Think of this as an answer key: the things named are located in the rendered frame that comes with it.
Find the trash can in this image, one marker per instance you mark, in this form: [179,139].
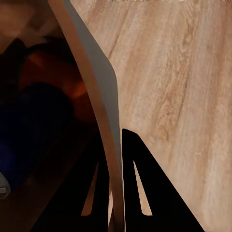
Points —
[55,25]

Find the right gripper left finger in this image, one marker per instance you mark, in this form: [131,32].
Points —
[63,212]

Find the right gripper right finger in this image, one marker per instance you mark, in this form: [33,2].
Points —
[169,211]

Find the can of soda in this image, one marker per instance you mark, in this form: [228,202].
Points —
[40,65]
[30,124]

